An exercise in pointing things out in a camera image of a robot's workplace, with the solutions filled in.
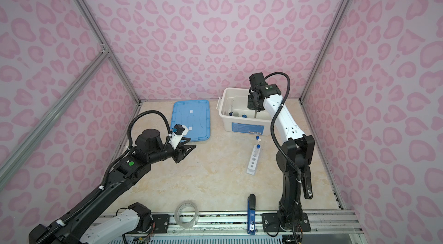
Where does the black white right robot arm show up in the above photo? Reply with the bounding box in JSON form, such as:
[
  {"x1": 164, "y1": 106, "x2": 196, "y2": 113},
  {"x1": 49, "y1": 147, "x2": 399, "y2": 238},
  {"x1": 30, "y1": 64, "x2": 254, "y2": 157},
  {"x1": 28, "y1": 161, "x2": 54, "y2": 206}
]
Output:
[{"x1": 248, "y1": 72, "x2": 315, "y2": 243}]

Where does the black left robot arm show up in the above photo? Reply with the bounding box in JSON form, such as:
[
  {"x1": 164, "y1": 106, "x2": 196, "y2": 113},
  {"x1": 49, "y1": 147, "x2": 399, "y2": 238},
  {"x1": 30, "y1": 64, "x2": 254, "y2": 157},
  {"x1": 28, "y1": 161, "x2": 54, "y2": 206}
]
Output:
[{"x1": 28, "y1": 110, "x2": 196, "y2": 244}]

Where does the white plastic storage box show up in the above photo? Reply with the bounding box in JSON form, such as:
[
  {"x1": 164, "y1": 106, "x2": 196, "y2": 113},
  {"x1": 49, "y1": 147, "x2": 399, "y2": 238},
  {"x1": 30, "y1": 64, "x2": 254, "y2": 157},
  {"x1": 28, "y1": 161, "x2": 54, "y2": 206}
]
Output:
[{"x1": 217, "y1": 87, "x2": 280, "y2": 136}]

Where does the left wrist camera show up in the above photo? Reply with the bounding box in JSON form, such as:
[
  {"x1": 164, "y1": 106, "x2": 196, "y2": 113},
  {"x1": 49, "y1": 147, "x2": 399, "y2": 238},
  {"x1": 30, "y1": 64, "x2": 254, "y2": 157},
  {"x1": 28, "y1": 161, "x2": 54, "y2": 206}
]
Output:
[{"x1": 169, "y1": 124, "x2": 189, "y2": 149}]

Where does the clear tape roll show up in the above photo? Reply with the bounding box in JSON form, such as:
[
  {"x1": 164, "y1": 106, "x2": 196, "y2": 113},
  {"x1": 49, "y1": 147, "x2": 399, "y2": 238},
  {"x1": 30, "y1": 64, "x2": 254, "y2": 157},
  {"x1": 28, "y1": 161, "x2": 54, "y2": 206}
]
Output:
[{"x1": 174, "y1": 200, "x2": 200, "y2": 229}]

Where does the blue black stapler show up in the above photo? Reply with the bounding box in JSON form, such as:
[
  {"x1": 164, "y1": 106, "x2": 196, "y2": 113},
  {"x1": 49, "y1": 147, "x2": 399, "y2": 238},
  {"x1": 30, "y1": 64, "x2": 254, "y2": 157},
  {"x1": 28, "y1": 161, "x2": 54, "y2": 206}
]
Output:
[{"x1": 247, "y1": 194, "x2": 256, "y2": 235}]

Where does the white test tube rack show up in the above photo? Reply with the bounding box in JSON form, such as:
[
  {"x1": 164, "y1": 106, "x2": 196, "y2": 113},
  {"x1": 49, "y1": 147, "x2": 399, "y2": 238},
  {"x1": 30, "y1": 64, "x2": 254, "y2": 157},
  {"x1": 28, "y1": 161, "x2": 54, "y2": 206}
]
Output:
[{"x1": 246, "y1": 145, "x2": 261, "y2": 176}]

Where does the blue plastic box lid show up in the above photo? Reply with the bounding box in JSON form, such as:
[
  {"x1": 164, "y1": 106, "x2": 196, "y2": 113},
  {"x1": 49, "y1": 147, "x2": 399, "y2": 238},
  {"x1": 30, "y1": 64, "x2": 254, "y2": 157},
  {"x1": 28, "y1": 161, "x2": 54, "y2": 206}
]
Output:
[{"x1": 171, "y1": 99, "x2": 211, "y2": 142}]

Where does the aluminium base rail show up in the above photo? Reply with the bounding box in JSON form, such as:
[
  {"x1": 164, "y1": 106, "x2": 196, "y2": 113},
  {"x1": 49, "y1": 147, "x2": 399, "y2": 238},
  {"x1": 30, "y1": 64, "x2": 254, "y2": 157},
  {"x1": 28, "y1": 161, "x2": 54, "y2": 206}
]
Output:
[{"x1": 84, "y1": 209, "x2": 368, "y2": 244}]

